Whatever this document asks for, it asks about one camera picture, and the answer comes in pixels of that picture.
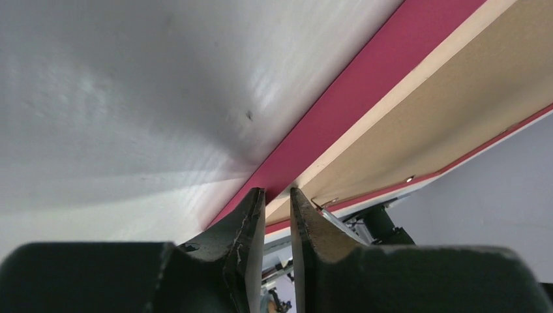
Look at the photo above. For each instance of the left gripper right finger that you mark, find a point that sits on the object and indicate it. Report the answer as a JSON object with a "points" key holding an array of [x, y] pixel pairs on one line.
{"points": [[335, 273]]}

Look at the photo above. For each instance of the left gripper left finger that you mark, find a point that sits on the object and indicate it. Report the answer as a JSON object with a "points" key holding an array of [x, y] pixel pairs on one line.
{"points": [[218, 270]]}

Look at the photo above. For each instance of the pink photo frame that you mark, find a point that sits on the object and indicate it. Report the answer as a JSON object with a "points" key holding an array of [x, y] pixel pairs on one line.
{"points": [[438, 83]]}

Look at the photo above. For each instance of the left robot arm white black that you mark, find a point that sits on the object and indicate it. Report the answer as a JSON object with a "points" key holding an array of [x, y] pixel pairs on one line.
{"points": [[380, 226]]}

